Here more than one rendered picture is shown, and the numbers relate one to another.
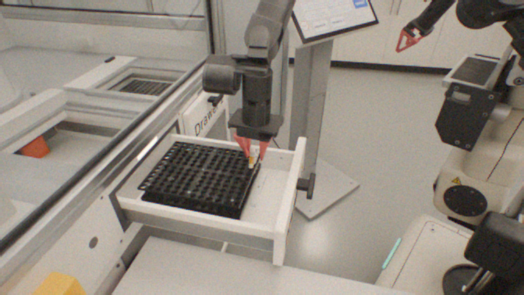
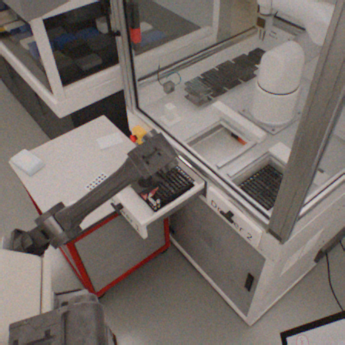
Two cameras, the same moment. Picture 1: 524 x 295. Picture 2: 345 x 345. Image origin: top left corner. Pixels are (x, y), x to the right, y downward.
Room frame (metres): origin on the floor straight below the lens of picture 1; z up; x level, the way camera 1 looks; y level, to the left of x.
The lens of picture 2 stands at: (1.20, -0.63, 2.10)
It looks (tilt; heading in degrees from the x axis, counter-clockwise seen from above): 48 degrees down; 129
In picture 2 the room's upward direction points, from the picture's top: 2 degrees counter-clockwise
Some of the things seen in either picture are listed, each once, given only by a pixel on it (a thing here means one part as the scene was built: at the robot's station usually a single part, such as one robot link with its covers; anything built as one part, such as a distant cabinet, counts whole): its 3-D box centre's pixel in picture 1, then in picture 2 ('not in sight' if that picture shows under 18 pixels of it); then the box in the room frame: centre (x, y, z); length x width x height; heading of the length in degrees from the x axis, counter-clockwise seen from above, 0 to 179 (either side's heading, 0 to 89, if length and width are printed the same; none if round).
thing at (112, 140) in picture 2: not in sight; (109, 141); (0.04, 0.26, 0.77); 0.13 x 0.09 x 0.02; 61
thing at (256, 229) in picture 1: (201, 181); (164, 185); (0.52, 0.14, 0.86); 0.40 x 0.26 x 0.06; 76
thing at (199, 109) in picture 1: (207, 108); (232, 216); (0.85, 0.17, 0.87); 0.29 x 0.02 x 0.11; 166
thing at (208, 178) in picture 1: (204, 179); (162, 185); (0.52, 0.13, 0.87); 0.22 x 0.18 x 0.06; 76
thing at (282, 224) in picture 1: (292, 193); (125, 208); (0.47, -0.07, 0.87); 0.29 x 0.02 x 0.11; 166
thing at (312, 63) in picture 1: (314, 112); not in sight; (1.46, -0.30, 0.51); 0.50 x 0.45 x 1.02; 39
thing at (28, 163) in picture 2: not in sight; (27, 162); (-0.18, -0.11, 0.78); 0.15 x 0.10 x 0.04; 0
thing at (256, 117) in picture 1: (256, 111); (145, 179); (0.53, 0.01, 1.04); 0.10 x 0.07 x 0.07; 73
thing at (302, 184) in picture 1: (305, 184); (118, 207); (0.46, -0.09, 0.91); 0.07 x 0.04 x 0.01; 166
